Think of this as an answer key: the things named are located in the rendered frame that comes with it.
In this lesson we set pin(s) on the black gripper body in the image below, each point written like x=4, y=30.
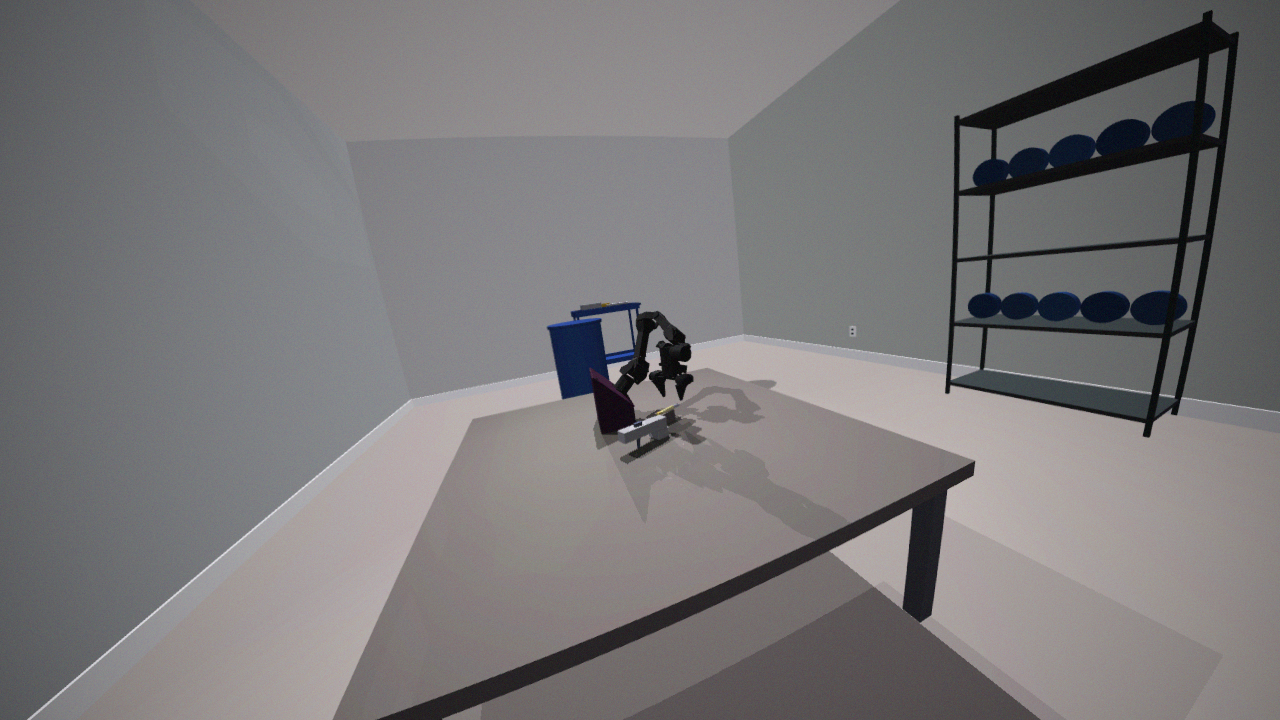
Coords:
x=669, y=370

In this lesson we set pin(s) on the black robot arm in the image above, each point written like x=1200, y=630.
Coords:
x=638, y=368

